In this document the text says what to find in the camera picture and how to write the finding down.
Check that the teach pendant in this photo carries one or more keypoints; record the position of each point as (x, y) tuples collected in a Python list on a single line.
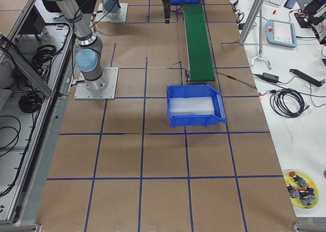
[(281, 33)]

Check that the black power adapter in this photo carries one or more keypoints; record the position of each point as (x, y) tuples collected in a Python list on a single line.
[(270, 77)]

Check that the green conveyor belt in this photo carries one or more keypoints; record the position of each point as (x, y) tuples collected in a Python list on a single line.
[(200, 66)]

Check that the aluminium frame post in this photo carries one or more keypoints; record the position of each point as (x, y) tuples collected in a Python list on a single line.
[(256, 7)]

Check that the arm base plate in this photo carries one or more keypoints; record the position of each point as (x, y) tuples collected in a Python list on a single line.
[(119, 16), (103, 88)]

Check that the blue right storage bin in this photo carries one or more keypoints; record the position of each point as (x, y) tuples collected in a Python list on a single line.
[(203, 90)]

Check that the yellow plate of buttons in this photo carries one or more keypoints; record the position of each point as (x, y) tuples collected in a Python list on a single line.
[(302, 190)]

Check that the white foam pad right bin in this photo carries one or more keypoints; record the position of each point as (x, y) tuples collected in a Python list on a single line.
[(181, 106)]

